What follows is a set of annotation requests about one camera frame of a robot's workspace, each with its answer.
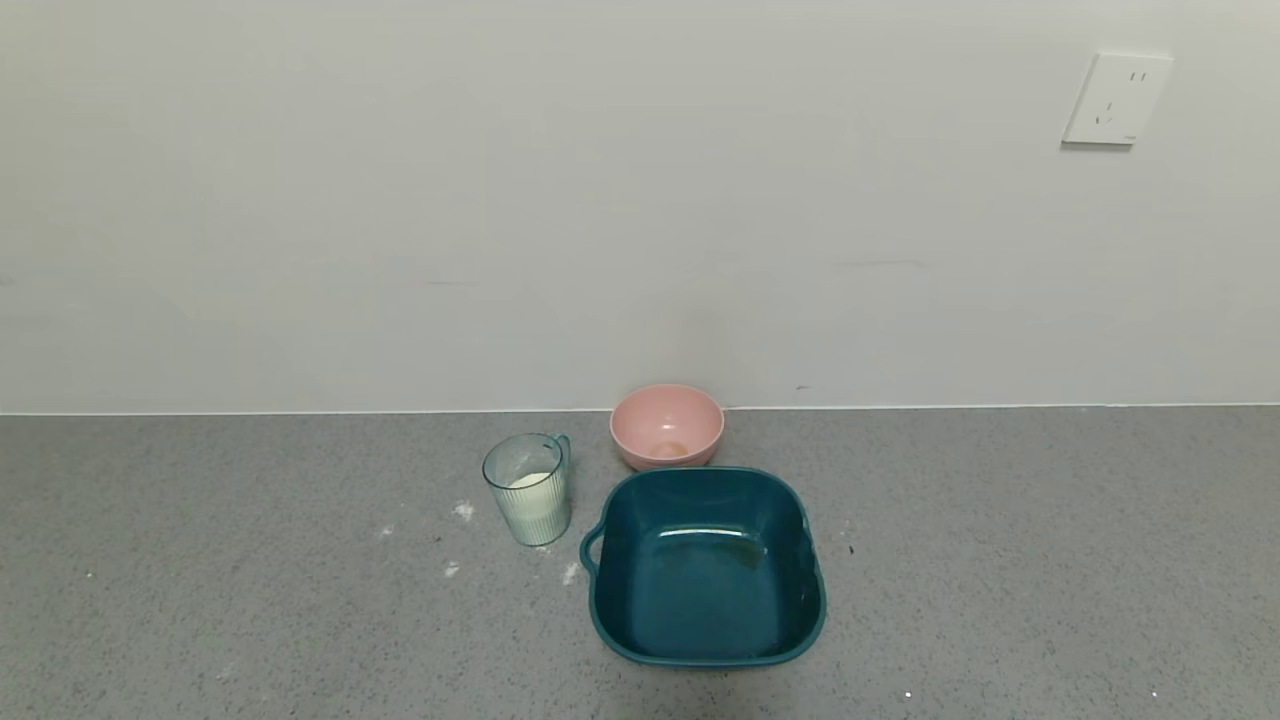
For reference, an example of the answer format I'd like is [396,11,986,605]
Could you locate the clear ribbed plastic cup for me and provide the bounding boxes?
[482,432,573,548]

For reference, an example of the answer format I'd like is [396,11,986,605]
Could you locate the pink bowl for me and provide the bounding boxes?
[609,384,726,472]

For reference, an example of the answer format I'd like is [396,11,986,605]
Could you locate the teal square plastic tray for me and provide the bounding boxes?
[579,466,828,669]

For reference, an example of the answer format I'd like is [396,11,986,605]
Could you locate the white wall socket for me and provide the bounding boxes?
[1061,52,1175,148]

